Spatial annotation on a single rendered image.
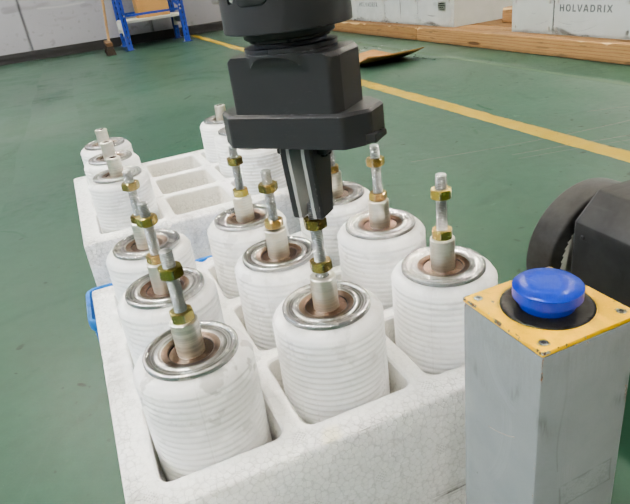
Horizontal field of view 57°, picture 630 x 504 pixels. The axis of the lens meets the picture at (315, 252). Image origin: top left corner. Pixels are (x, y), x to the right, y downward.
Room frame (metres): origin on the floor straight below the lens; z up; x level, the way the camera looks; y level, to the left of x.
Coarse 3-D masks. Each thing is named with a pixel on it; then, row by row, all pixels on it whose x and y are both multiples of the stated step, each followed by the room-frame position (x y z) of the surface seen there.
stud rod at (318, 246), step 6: (306, 204) 0.43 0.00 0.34; (312, 216) 0.42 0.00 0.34; (312, 234) 0.42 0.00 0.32; (318, 234) 0.42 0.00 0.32; (312, 240) 0.42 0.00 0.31; (318, 240) 0.42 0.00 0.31; (312, 246) 0.42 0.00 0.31; (318, 246) 0.42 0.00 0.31; (324, 246) 0.43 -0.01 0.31; (318, 252) 0.42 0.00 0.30; (324, 252) 0.42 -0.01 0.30; (318, 258) 0.42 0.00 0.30; (324, 258) 0.42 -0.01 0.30; (318, 276) 0.42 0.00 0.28; (324, 276) 0.42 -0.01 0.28
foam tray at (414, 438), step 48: (432, 384) 0.39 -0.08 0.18; (144, 432) 0.38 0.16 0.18; (288, 432) 0.36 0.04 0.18; (336, 432) 0.35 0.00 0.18; (384, 432) 0.36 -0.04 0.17; (432, 432) 0.37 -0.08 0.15; (144, 480) 0.33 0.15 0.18; (192, 480) 0.32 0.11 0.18; (240, 480) 0.32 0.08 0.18; (288, 480) 0.33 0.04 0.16; (336, 480) 0.34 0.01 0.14; (384, 480) 0.35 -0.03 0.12; (432, 480) 0.37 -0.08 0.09
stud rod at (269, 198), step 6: (264, 174) 0.53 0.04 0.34; (270, 174) 0.54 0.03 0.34; (264, 180) 0.53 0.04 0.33; (270, 180) 0.53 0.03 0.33; (270, 198) 0.53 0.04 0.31; (270, 204) 0.53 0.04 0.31; (270, 210) 0.53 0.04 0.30; (276, 210) 0.54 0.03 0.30; (270, 216) 0.53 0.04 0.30; (276, 216) 0.53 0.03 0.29
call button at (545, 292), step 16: (528, 272) 0.30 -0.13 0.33; (544, 272) 0.30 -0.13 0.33; (560, 272) 0.30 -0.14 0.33; (512, 288) 0.29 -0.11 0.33; (528, 288) 0.29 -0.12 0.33; (544, 288) 0.28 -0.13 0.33; (560, 288) 0.28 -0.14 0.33; (576, 288) 0.28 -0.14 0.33; (528, 304) 0.28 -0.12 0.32; (544, 304) 0.27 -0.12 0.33; (560, 304) 0.27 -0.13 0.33; (576, 304) 0.27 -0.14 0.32
